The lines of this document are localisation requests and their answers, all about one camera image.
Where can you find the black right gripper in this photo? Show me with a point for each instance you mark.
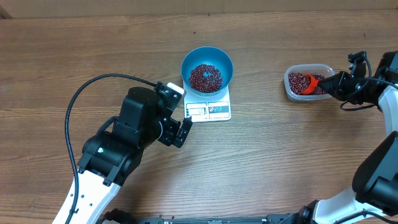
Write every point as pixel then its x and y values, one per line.
pixel 339 91

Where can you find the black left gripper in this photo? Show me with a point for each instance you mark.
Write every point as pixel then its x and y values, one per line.
pixel 169 136

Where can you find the orange scoop with blue handle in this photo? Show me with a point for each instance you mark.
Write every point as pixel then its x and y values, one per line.
pixel 312 85

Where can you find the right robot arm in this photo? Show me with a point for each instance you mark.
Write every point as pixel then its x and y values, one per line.
pixel 374 188

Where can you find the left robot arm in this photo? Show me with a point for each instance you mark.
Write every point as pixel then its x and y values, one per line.
pixel 116 150

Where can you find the white digital kitchen scale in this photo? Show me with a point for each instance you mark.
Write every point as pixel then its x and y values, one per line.
pixel 207 108

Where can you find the red beans in bowl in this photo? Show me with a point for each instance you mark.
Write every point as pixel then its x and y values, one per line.
pixel 205 78

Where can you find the blue plastic bowl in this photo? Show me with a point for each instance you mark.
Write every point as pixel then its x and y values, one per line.
pixel 210 56

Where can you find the clear plastic container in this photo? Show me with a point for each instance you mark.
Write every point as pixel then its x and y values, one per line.
pixel 318 68

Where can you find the red beans in container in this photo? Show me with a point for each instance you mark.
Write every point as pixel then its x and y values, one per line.
pixel 298 82

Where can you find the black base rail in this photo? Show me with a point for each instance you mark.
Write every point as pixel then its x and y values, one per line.
pixel 117 216

